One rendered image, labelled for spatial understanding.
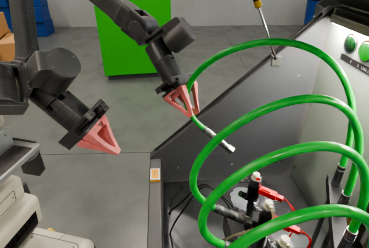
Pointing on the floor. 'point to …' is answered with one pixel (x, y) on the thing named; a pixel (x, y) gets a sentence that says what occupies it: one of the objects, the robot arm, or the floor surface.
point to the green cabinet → (135, 51)
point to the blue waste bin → (312, 6)
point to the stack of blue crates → (39, 3)
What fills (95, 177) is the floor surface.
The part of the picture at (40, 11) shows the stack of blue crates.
